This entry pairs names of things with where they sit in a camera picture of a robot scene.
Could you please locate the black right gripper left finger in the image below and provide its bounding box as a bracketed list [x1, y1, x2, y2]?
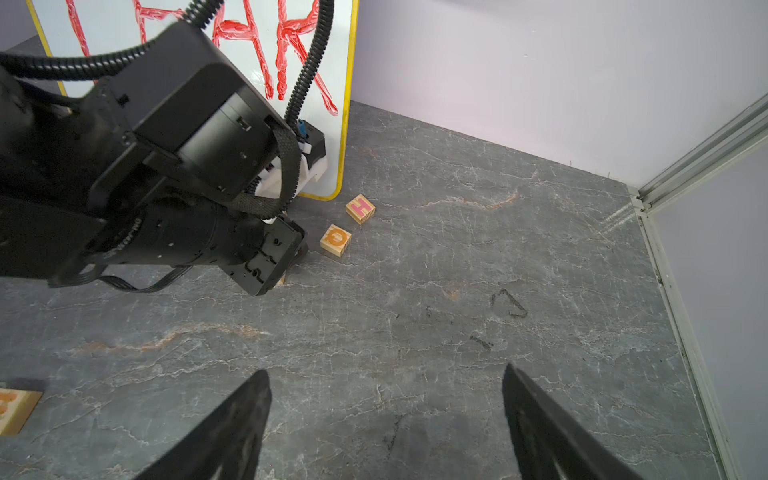
[137, 370, 272, 479]

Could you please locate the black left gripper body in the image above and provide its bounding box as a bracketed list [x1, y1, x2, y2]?
[89, 195, 306, 296]

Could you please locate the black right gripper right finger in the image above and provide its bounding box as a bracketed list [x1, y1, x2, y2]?
[502, 364, 640, 479]

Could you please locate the wooden block orange E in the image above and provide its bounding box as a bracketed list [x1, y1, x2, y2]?
[0, 388, 43, 436]

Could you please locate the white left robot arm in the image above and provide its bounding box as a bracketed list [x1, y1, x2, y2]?
[1, 22, 307, 296]

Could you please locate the whiteboard with red PEAR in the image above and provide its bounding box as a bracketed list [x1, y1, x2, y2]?
[26, 0, 359, 201]

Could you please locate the wooden block orange O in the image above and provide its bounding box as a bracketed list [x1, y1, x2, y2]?
[320, 224, 352, 257]

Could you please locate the wooden block pink H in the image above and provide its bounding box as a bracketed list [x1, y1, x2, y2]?
[345, 194, 376, 225]

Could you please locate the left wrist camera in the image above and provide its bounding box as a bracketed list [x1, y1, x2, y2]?
[254, 119, 330, 199]

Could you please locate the aluminium frame rail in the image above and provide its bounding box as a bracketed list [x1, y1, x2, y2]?
[635, 99, 767, 479]

